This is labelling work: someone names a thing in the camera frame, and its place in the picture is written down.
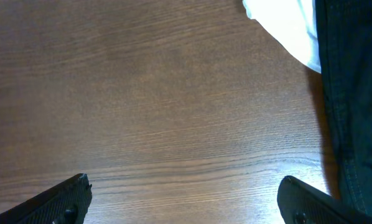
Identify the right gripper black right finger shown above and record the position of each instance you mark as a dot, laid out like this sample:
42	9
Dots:
300	203

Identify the white cloth garment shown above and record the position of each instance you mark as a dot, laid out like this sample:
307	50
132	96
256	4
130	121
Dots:
292	23

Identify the dark navy jeans garment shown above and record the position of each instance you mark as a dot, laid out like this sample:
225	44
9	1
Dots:
344	29

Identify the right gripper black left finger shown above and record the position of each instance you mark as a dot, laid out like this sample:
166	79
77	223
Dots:
67	202

